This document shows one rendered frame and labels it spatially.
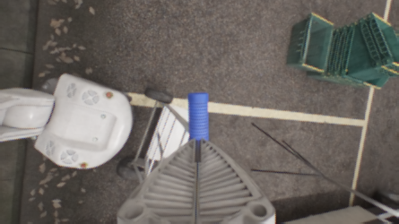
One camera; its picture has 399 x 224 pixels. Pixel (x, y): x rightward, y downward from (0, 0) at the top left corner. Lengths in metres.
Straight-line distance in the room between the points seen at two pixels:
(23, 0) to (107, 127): 1.03
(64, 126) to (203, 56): 1.25
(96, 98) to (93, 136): 0.28
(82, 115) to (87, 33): 0.69
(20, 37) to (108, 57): 0.52
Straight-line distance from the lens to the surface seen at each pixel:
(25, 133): 1.28
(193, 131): 0.24
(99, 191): 1.78
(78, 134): 1.27
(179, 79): 1.48
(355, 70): 2.28
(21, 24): 1.65
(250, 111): 1.88
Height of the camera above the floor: 1.45
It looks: 70 degrees down
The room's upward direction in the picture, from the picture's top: 105 degrees clockwise
